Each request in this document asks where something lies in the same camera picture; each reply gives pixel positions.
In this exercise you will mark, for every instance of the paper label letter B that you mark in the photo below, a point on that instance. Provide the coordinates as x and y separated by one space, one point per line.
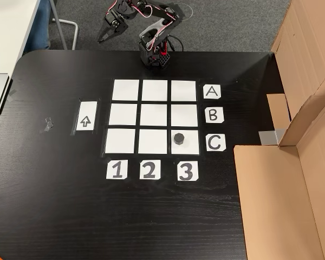
214 115

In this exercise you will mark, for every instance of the paper label number 3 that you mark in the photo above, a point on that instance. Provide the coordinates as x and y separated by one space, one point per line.
187 171

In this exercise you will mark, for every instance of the person's leg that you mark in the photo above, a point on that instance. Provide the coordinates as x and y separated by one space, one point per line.
44 24

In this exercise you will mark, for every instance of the paper label letter C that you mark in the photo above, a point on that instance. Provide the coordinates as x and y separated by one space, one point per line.
215 143

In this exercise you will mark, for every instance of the grey tape scrap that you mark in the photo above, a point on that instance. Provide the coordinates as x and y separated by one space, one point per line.
47 125
12 94

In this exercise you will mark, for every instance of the paper label number 1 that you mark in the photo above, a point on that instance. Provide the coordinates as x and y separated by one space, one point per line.
116 169

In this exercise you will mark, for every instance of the grey metal desk leg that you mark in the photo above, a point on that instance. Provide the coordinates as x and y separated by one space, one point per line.
74 35

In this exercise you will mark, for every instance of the white arrow paper sheet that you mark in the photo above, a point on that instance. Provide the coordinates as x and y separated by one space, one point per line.
86 116

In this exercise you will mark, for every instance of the paper label letter A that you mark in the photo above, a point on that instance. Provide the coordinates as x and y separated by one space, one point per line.
212 92

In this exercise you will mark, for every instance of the white desk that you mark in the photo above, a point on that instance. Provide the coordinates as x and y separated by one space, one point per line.
8 29

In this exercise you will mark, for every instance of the paper label number 2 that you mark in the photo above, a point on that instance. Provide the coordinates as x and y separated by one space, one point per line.
150 169

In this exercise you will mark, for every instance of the white paper grid square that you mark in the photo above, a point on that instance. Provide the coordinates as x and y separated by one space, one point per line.
155 90
193 147
184 115
153 114
183 90
152 141
125 90
120 141
123 114

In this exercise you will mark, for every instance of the red and black clamp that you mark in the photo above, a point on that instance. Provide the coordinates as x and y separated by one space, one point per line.
164 50

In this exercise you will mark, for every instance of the grey tape strip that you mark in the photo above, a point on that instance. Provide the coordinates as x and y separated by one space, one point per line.
269 137

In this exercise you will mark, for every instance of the brown cardboard panel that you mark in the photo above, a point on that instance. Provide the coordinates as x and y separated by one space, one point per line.
300 54
273 203

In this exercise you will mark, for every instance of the black octagonal token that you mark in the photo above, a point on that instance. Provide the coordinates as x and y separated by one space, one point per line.
179 138

